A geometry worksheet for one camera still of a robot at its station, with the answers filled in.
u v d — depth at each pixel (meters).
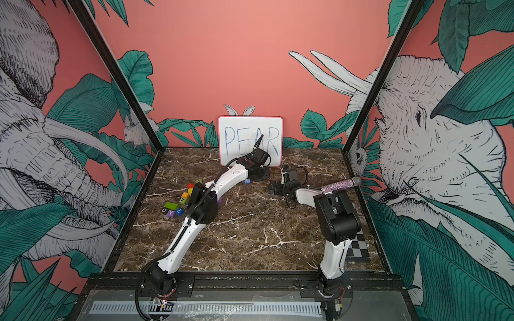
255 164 0.80
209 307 0.70
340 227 0.51
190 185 1.01
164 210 0.93
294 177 0.80
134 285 0.75
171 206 0.96
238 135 1.04
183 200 0.96
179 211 0.93
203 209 0.63
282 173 0.80
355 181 1.01
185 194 0.98
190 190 0.99
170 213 0.93
